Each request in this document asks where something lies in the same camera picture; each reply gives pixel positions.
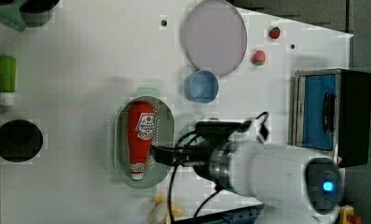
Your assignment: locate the red plush strawberry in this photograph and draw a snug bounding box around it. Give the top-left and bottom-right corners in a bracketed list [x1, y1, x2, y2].
[252, 50, 266, 66]

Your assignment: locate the green plush bottle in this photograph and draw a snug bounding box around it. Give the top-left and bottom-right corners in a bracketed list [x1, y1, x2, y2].
[0, 56, 17, 106]

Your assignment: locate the grey round plate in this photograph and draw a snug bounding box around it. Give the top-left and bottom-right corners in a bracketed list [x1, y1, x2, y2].
[183, 0, 247, 76]

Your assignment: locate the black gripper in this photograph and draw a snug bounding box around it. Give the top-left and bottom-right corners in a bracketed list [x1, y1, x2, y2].
[150, 145, 212, 166]

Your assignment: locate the beige plush toy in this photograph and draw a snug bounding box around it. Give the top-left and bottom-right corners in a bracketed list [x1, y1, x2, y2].
[148, 192, 185, 224]

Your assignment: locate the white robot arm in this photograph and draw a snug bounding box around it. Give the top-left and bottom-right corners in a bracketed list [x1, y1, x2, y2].
[150, 121, 342, 224]

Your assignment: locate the dark red strawberry toy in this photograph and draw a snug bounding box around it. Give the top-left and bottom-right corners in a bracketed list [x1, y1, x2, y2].
[269, 27, 281, 39]

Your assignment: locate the red plush ketchup bottle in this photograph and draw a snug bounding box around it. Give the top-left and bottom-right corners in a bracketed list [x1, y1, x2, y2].
[127, 102, 155, 180]

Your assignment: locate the black round cup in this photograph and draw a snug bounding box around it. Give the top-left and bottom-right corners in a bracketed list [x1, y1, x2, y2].
[0, 119, 44, 162]

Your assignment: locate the blue cup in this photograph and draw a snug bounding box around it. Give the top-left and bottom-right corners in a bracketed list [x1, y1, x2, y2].
[185, 70, 219, 104]

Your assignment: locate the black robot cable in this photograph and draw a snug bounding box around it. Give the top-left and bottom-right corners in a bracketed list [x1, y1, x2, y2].
[167, 111, 270, 224]

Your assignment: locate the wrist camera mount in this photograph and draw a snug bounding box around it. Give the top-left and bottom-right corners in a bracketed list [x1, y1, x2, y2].
[195, 120, 252, 140]

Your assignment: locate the grey-green oval strainer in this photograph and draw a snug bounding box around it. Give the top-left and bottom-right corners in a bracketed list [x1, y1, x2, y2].
[112, 87, 174, 198]

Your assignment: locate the green spatula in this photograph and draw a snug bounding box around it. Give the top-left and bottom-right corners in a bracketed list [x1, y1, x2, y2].
[0, 0, 28, 32]

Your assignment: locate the black toaster oven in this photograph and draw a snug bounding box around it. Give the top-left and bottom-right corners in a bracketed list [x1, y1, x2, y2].
[291, 68, 371, 168]

